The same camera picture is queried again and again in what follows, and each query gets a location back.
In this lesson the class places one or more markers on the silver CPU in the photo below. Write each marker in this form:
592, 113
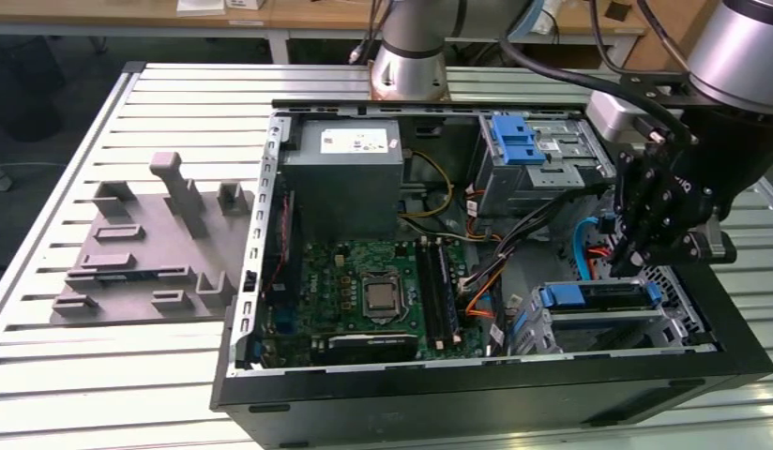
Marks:
379, 295

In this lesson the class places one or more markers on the white plastic bag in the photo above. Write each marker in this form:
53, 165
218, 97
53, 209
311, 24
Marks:
549, 19

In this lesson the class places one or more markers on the black open PC case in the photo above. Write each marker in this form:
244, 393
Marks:
423, 403

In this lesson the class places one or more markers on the wooden cabinet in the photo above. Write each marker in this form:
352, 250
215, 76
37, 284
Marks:
649, 61

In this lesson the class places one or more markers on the grey metal drive cage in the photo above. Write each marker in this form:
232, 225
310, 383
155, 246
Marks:
549, 178

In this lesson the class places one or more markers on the blue drive cage latch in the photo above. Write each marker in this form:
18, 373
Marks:
511, 136

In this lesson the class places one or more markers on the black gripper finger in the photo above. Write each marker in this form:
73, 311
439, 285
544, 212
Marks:
658, 220
628, 187

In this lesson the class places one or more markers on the grey metal disk bay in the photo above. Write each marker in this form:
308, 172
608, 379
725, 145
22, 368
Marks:
612, 315

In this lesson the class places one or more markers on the CPU socket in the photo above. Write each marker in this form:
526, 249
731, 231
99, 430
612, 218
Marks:
381, 275

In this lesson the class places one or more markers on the black graphics card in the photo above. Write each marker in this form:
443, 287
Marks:
367, 344

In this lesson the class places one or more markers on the grey power supply unit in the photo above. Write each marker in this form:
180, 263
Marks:
342, 197

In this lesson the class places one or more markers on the wooden desk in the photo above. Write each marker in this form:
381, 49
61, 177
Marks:
143, 19

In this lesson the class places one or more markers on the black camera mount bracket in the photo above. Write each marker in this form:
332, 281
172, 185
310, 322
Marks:
674, 98

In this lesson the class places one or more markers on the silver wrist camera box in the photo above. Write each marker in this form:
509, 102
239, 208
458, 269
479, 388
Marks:
612, 115

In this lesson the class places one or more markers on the white small box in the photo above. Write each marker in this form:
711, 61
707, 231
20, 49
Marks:
246, 4

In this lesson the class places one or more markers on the hard disk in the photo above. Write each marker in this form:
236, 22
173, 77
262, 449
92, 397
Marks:
565, 297

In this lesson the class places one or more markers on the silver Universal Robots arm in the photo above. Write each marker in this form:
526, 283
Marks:
411, 70

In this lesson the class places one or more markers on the black RAM slot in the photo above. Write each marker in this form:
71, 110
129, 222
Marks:
429, 290

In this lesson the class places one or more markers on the grey parts rack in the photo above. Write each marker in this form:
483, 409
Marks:
161, 234

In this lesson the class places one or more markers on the white paper sheet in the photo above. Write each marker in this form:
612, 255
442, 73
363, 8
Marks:
199, 5

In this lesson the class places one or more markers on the green motherboard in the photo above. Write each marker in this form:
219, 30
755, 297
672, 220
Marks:
336, 267

